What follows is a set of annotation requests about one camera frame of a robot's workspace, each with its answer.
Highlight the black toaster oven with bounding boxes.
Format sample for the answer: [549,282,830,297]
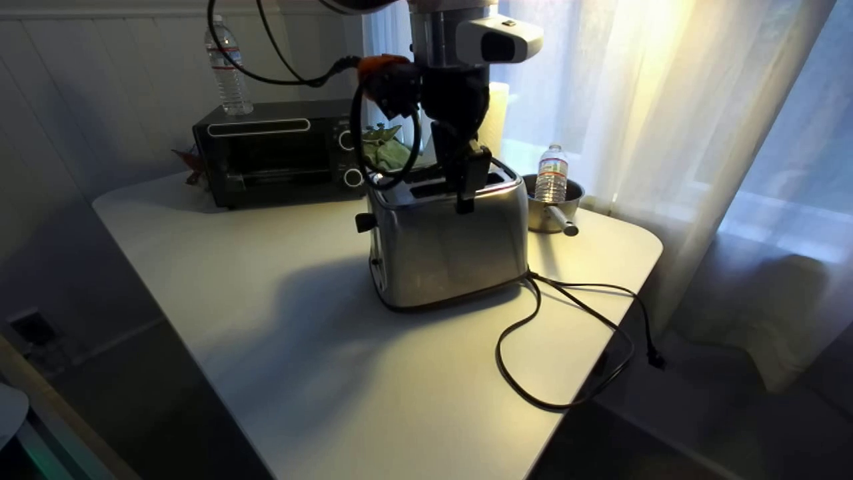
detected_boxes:
[192,102,367,208]

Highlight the silver two-slot toaster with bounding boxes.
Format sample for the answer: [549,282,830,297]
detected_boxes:
[355,168,528,310]

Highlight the white sheer curtain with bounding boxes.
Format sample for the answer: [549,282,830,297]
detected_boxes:
[493,0,853,393]

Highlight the white paper towel roll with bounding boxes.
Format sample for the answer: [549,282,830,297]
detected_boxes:
[481,82,509,158]

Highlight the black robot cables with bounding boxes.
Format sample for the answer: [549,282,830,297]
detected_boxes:
[208,0,425,192]

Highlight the small steel saucepan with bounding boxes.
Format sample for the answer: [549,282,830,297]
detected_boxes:
[526,173,584,238]

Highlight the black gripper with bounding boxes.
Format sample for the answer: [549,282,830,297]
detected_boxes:
[359,53,492,213]

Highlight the tall clear water bottle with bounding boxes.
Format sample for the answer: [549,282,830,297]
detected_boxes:
[207,17,253,118]

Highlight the green plastic item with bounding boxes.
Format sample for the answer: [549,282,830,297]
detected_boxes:
[363,125,412,173]

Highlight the black toaster power cable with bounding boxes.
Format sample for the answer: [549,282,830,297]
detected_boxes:
[493,269,669,416]

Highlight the tiny water bottle in pan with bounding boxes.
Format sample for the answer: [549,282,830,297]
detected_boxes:
[534,144,569,202]

